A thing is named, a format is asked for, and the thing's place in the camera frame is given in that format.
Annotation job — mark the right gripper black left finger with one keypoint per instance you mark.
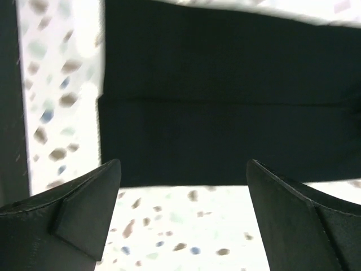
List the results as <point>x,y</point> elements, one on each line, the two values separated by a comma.
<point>63,228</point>

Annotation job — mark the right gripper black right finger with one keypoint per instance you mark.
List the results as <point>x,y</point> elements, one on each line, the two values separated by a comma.
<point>301,227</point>

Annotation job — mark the black t shirt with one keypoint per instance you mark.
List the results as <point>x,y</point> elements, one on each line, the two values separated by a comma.
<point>191,94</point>

